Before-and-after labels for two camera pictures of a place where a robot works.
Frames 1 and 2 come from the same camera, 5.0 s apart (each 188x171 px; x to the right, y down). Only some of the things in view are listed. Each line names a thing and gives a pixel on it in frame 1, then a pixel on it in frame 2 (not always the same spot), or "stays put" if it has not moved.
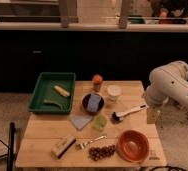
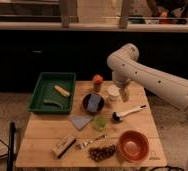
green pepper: (54, 102) stays put
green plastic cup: (99, 122) stays put
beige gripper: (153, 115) → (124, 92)
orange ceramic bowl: (133, 145) stays put
